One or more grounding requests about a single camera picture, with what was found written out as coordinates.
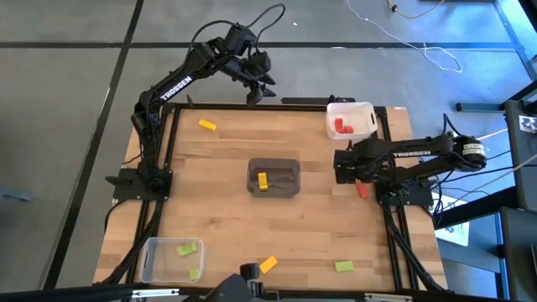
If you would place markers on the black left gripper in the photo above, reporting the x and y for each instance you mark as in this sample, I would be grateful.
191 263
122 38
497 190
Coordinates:
256 63

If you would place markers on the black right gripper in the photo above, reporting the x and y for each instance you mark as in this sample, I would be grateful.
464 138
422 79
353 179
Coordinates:
348 168

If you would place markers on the orange-red rectangular block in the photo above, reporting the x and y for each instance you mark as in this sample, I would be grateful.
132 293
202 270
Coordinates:
362 192

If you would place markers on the red rectangular block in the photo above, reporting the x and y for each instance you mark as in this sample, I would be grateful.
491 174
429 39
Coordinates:
339 124

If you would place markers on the yellow arch block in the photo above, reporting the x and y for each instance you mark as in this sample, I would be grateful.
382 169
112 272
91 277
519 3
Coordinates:
262 181

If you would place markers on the yellow rectangular block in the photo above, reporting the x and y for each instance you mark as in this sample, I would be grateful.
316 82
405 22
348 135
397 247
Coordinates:
207 125
268 264

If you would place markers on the small green block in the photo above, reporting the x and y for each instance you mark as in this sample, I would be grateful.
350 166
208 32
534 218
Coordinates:
194 274

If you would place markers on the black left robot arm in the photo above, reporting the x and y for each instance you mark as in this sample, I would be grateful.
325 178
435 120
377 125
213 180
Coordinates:
176 88

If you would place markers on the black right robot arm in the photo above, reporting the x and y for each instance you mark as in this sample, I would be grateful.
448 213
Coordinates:
411 154

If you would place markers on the black flat bar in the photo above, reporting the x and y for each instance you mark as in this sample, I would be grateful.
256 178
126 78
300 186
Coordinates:
308 100

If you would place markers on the white plastic bin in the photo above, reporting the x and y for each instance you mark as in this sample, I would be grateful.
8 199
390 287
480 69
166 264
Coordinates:
361 117

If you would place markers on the grey translucent plastic bin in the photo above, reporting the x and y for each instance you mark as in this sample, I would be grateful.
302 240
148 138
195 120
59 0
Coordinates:
285 180

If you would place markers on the white paper sheet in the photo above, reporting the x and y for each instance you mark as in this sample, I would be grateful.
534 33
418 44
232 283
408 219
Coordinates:
455 232

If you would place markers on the black diagonal strut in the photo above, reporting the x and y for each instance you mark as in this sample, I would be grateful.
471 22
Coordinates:
474 207

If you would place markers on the black floor bar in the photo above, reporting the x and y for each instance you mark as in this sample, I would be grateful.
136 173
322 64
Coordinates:
478 107

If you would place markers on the black cabinet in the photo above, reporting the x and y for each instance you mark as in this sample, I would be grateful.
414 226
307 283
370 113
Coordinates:
524 168

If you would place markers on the black white fiducial marker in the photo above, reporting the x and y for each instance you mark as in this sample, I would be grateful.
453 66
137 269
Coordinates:
528 124

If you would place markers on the clear plastic bin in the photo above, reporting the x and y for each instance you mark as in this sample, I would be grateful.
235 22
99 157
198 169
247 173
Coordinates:
168 268

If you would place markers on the grey floor object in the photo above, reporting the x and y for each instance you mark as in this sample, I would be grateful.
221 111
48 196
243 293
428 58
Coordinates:
14 195

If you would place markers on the black aluminium table frame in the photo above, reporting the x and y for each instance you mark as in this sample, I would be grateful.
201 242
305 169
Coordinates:
293 107

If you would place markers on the silver frame bracket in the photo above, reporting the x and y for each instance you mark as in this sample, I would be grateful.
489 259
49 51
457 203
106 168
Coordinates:
388 297
155 293

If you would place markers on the black overhead frame beam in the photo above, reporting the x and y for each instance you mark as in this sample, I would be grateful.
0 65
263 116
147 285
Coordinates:
84 293

